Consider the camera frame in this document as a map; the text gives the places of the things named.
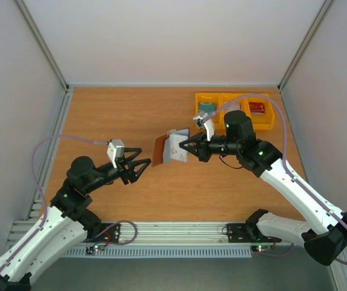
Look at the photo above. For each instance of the aluminium front rail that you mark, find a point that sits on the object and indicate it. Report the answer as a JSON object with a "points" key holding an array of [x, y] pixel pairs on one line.
{"points": [[160, 233]]}

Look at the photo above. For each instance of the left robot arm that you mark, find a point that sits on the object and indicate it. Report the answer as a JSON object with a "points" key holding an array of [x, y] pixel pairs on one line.
{"points": [[67, 221]]}

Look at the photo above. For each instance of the teal card stack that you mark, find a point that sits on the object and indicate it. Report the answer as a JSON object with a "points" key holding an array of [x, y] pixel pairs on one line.
{"points": [[207, 107]]}

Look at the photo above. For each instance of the red card stack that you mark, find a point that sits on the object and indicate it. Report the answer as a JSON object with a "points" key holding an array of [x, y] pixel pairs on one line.
{"points": [[257, 108]]}

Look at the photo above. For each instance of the left small circuit board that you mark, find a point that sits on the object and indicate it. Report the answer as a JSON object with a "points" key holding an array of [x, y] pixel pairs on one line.
{"points": [[95, 249]]}

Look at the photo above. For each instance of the right yellow bin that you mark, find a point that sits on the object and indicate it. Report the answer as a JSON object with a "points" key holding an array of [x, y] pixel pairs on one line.
{"points": [[263, 122]]}

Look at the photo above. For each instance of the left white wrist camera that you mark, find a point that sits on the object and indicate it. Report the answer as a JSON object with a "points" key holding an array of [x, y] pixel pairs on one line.
{"points": [[115, 150]]}

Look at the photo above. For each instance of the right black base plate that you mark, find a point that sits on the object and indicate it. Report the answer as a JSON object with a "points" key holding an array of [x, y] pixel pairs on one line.
{"points": [[242, 233]]}

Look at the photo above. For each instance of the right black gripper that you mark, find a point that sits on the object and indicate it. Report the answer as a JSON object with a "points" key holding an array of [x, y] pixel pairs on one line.
{"points": [[203, 148]]}

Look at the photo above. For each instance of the left aluminium frame post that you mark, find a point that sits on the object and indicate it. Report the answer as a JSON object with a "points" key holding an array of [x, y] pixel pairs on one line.
{"points": [[23, 9]]}

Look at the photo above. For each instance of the right small circuit board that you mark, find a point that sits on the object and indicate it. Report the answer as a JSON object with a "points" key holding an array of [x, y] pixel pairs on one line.
{"points": [[261, 248]]}

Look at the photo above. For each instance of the white card stack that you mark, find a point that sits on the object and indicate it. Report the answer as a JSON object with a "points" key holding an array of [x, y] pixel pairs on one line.
{"points": [[233, 107]]}

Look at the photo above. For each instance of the right aluminium frame post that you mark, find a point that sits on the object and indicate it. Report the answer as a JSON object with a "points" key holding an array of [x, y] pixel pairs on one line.
{"points": [[307, 39]]}

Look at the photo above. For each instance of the middle yellow bin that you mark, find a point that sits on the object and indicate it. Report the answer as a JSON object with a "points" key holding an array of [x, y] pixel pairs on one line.
{"points": [[227, 97]]}

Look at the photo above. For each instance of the yellow bin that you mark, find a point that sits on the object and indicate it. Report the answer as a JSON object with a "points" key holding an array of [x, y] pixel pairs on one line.
{"points": [[263, 122], [227, 97], [209, 97]]}

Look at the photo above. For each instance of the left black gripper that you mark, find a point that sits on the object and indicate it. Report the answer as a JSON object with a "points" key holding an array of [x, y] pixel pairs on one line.
{"points": [[130, 174]]}

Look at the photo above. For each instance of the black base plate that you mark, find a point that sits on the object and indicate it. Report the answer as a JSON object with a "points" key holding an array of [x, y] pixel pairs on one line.
{"points": [[112, 232], [242, 233]]}

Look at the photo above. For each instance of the aluminium frame post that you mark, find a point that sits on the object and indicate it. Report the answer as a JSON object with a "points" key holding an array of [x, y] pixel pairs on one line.
{"points": [[23, 9], [307, 39]]}

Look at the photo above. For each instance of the brown leather card holder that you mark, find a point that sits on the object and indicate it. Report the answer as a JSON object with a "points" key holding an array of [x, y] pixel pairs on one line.
{"points": [[157, 152]]}

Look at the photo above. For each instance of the small circuit board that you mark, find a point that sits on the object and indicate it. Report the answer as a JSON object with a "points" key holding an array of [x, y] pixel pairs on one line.
{"points": [[261, 248], [95, 249]]}

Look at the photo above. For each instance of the left yellow bin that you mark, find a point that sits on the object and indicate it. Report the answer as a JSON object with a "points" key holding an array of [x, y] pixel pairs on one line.
{"points": [[209, 97]]}

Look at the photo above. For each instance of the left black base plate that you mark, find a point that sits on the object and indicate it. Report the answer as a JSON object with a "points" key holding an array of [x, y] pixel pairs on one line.
{"points": [[112, 232]]}

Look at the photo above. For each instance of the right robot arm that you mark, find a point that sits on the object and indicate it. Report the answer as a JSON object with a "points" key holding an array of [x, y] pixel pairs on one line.
{"points": [[323, 233]]}

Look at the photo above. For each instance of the grey slotted cable duct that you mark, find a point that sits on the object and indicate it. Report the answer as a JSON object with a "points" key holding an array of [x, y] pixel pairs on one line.
{"points": [[138, 252]]}

